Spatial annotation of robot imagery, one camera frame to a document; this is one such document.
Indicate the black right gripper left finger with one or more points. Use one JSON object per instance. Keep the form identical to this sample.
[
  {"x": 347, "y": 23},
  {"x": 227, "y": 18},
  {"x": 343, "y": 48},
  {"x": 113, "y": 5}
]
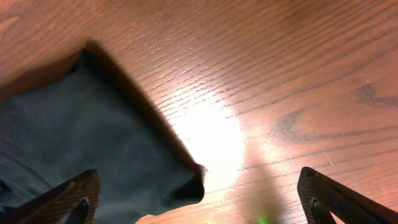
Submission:
[{"x": 74, "y": 201}]

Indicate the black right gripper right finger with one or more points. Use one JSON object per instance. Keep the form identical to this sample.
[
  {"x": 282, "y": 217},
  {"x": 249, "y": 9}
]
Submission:
[{"x": 323, "y": 199}]

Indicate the black polo shirt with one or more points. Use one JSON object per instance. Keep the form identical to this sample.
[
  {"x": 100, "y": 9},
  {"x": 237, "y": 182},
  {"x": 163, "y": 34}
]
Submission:
[{"x": 82, "y": 121}]

